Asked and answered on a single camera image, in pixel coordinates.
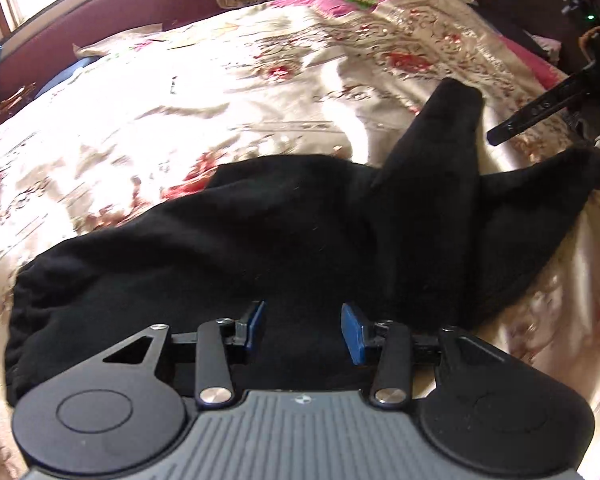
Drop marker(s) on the black device with green light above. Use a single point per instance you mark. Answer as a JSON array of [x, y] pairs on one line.
[[577, 7]]

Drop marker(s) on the blue pillow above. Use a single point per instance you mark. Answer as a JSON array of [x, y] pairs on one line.
[[62, 77]]

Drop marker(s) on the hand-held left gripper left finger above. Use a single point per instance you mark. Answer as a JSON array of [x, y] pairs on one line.
[[256, 330]]

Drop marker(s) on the cream pillow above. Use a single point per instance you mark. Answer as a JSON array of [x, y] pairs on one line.
[[125, 40]]

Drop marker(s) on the wooden rack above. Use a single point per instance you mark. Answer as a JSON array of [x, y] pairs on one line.
[[17, 97]]

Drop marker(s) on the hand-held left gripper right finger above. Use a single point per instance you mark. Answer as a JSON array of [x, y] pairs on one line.
[[352, 332]]

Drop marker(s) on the maroon padded headboard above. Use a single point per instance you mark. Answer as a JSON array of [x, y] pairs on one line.
[[105, 10]]

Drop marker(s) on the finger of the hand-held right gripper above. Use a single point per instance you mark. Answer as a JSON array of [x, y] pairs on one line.
[[535, 110]]

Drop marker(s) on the black pants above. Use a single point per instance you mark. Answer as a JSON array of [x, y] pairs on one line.
[[280, 235]]

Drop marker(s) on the floral satin bedspread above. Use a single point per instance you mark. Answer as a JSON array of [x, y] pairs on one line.
[[180, 110]]

